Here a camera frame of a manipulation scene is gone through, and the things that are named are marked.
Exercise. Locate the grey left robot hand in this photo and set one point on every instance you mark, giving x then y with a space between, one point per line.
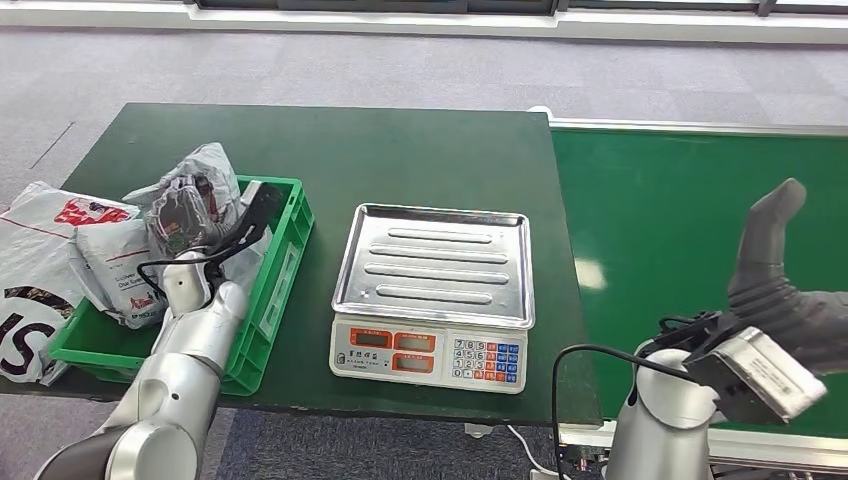
182 218

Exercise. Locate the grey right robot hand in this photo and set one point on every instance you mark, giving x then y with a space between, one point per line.
821 331

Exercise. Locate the grey poly mailer package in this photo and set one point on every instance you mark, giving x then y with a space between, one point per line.
208 162

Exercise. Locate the white package with printed slogan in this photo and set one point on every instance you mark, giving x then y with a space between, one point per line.
112 265

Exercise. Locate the large white package black letters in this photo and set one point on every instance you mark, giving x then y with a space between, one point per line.
33 238

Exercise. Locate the green conveyor belt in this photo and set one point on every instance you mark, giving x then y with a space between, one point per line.
662 218

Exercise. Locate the green plastic crate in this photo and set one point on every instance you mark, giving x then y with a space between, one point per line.
265 318

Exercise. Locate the dark green table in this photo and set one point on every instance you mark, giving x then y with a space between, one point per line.
397 159

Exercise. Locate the white scale with steel tray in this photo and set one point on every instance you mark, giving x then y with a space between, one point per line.
430 265

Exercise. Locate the white window sill ledge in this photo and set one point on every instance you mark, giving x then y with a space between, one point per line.
397 23

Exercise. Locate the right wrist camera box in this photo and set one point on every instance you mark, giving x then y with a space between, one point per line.
755 374

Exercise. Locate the dark window frame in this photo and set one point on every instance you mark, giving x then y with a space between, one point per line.
371 5

